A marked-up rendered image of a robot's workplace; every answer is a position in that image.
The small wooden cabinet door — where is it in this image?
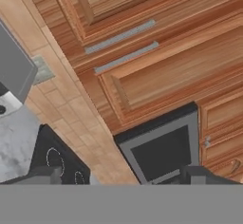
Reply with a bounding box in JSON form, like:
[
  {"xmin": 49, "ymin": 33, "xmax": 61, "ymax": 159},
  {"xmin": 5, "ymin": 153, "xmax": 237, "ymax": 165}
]
[
  {"xmin": 199, "ymin": 128, "xmax": 243, "ymax": 171},
  {"xmin": 198, "ymin": 88, "xmax": 243, "ymax": 137},
  {"xmin": 211, "ymin": 154, "xmax": 243, "ymax": 184}
]

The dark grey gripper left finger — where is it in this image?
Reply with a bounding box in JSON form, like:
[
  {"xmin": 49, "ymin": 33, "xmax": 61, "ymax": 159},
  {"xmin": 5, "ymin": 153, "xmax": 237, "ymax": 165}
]
[{"xmin": 2, "ymin": 165, "xmax": 64, "ymax": 185}]

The grey wall socket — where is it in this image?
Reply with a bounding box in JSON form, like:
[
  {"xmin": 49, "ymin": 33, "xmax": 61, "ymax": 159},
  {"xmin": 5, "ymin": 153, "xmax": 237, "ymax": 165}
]
[{"xmin": 30, "ymin": 55, "xmax": 57, "ymax": 86}]

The black and grey microwave oven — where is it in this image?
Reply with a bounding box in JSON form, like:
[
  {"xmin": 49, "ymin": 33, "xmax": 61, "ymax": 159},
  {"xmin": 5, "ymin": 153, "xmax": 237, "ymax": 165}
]
[{"xmin": 113, "ymin": 101, "xmax": 202, "ymax": 185}]

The black hob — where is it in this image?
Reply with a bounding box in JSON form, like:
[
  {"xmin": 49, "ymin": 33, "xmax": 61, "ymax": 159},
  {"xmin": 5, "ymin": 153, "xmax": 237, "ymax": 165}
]
[{"xmin": 29, "ymin": 123, "xmax": 93, "ymax": 185}]

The grey bar cabinet handle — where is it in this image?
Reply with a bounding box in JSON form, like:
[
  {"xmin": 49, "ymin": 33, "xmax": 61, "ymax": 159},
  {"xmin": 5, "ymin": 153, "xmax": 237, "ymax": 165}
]
[
  {"xmin": 93, "ymin": 40, "xmax": 160, "ymax": 75},
  {"xmin": 84, "ymin": 18, "xmax": 157, "ymax": 55}
]

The grey range hood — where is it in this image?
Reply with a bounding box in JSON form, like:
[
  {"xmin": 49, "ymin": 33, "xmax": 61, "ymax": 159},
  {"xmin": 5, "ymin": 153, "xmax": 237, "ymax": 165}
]
[{"xmin": 0, "ymin": 18, "xmax": 39, "ymax": 105}]

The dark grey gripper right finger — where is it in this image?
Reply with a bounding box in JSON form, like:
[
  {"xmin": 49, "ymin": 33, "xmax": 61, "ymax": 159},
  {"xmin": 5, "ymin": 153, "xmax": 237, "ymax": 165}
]
[{"xmin": 179, "ymin": 165, "xmax": 242, "ymax": 185}]

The curved wooden cabinet handle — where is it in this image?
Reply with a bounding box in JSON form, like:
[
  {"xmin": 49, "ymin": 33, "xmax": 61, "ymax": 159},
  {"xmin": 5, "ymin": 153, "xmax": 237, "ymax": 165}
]
[{"xmin": 230, "ymin": 159, "xmax": 242, "ymax": 176}]

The small grey cabinet knob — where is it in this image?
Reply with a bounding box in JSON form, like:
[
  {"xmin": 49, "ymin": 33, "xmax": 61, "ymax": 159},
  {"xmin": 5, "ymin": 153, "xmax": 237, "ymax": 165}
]
[{"xmin": 203, "ymin": 135, "xmax": 213, "ymax": 149}]

